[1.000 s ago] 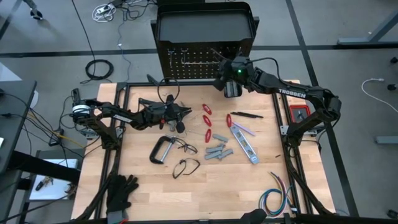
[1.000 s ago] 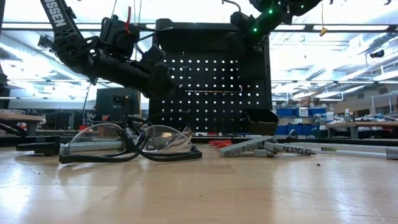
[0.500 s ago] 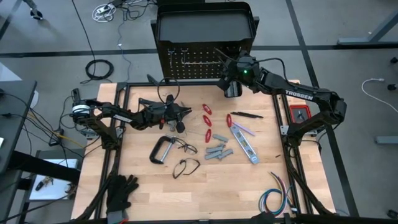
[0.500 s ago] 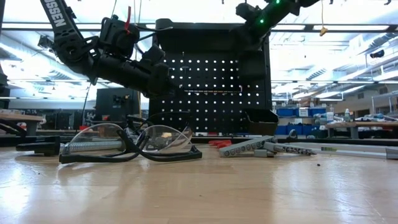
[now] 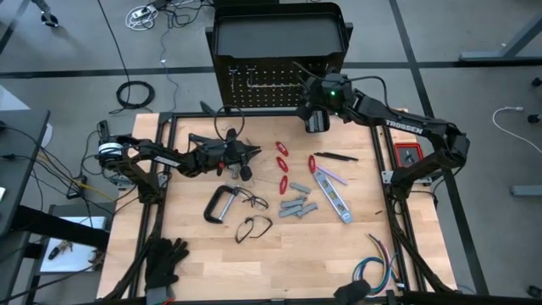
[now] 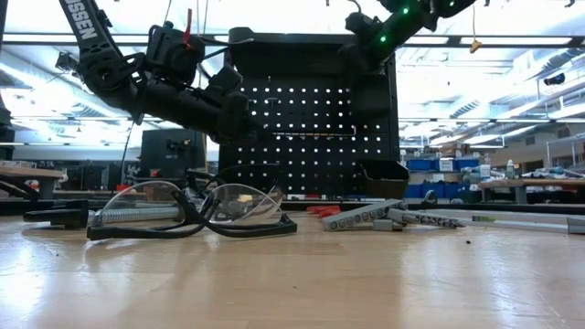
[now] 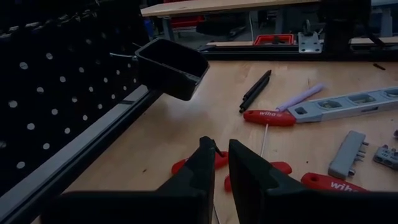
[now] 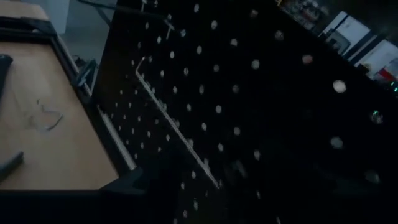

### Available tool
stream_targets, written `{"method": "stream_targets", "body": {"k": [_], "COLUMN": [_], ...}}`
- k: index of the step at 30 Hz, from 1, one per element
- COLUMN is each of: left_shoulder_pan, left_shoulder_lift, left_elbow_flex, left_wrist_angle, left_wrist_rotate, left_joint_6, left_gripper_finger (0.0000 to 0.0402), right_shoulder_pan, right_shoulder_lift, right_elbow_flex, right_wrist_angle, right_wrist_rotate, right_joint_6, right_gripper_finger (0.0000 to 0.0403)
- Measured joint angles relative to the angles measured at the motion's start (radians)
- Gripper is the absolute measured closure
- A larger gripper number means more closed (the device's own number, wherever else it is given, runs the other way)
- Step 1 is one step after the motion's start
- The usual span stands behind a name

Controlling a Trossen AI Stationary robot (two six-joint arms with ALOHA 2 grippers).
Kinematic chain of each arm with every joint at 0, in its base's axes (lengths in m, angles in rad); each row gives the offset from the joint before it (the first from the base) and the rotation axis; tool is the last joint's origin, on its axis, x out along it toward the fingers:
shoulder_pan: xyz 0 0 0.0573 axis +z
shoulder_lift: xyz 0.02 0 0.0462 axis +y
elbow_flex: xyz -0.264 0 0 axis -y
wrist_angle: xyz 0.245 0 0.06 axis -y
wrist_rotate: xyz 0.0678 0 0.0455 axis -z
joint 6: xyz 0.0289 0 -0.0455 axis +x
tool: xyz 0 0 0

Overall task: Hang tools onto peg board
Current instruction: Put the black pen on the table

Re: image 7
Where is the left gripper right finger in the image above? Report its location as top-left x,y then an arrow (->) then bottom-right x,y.
228,139 -> 398,224

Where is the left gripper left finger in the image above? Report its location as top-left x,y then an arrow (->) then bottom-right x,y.
40,136 -> 223,224

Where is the grey bit holder strip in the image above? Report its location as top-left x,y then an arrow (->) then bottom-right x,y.
328,129 -> 370,180
373,143 -> 398,170

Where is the silver aluminium spirit level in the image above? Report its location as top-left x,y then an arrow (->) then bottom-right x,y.
287,86 -> 398,124

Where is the lilac pen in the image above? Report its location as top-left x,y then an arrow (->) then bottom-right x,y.
275,83 -> 326,113

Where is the black ballpoint pen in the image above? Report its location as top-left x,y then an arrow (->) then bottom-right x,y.
242,69 -> 273,103
238,76 -> 271,114

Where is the black plastic bin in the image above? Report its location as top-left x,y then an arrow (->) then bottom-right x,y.
135,37 -> 211,102

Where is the black pegboard tool cart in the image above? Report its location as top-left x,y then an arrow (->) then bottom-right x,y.
0,0 -> 150,195

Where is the wooden workbench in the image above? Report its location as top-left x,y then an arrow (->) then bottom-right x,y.
140,0 -> 321,18

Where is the grey metal mounting bracket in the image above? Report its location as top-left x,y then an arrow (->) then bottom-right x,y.
297,20 -> 323,54

